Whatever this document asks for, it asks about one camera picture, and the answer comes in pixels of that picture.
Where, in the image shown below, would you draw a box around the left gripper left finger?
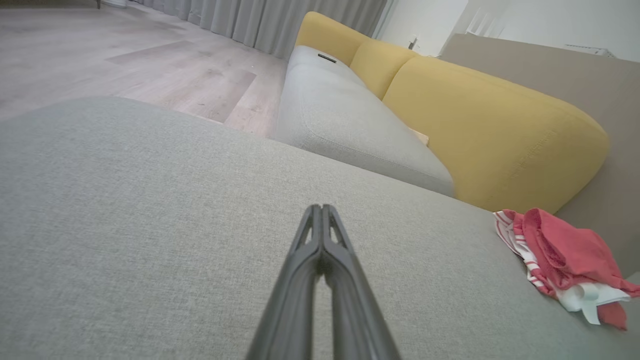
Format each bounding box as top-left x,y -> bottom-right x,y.
245,204 -> 323,360

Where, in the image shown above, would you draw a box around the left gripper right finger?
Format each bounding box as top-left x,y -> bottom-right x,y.
321,204 -> 403,360

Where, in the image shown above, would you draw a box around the red shorts with white stripe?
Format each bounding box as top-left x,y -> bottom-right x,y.
493,207 -> 640,332

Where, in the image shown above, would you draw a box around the grey fabric ottoman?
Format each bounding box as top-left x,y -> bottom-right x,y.
0,96 -> 640,360

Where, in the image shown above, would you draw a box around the grey sofa seat cushion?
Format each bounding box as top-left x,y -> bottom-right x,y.
274,45 -> 455,198

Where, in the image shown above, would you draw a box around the large yellow sofa back cushion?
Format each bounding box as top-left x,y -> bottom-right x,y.
382,55 -> 611,216

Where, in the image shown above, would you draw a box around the grey pleated curtain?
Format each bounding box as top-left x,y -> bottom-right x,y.
127,0 -> 388,61

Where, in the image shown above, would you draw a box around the taupe panel behind sofa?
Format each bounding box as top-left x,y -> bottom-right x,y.
439,32 -> 640,278

